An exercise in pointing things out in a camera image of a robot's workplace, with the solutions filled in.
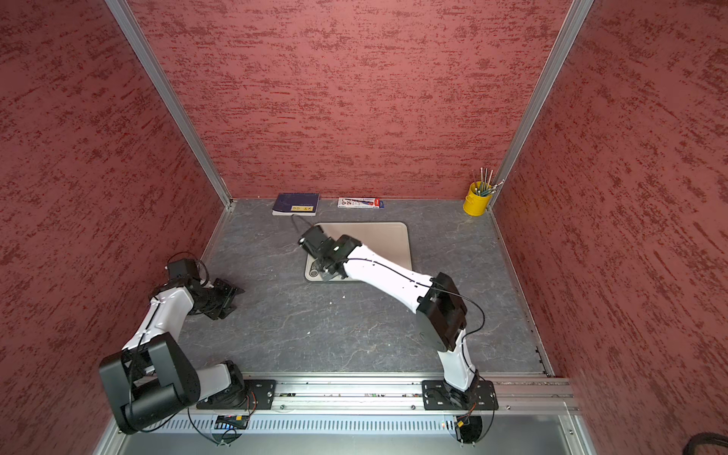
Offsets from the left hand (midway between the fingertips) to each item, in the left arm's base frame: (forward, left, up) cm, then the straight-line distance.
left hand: (242, 300), depth 85 cm
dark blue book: (+46, -7, -5) cm, 47 cm away
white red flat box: (+47, -35, -4) cm, 58 cm away
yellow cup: (+43, -82, +3) cm, 92 cm away
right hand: (+8, -29, +7) cm, 31 cm away
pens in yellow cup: (+49, -86, +4) cm, 99 cm away
